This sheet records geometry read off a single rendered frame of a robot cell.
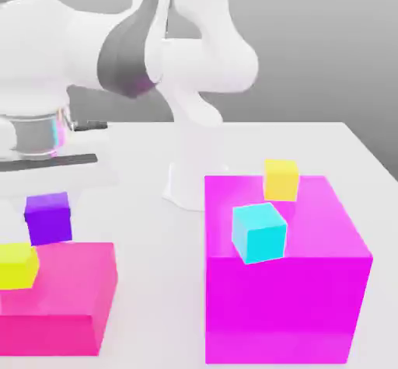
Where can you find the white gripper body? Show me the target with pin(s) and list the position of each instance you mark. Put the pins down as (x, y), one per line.
(46, 161)

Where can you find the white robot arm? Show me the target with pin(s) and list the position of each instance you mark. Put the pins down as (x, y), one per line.
(214, 61)

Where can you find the small purple cube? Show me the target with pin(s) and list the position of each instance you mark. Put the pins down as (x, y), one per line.
(48, 223)

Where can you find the small lime yellow cube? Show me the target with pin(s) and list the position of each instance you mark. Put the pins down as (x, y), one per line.
(15, 266)

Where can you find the small cyan cube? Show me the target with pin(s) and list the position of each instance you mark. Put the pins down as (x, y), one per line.
(261, 238)

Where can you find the large pink box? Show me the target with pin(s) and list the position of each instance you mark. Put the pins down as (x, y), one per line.
(68, 285)

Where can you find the large magenta box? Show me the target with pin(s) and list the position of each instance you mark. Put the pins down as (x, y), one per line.
(279, 307)

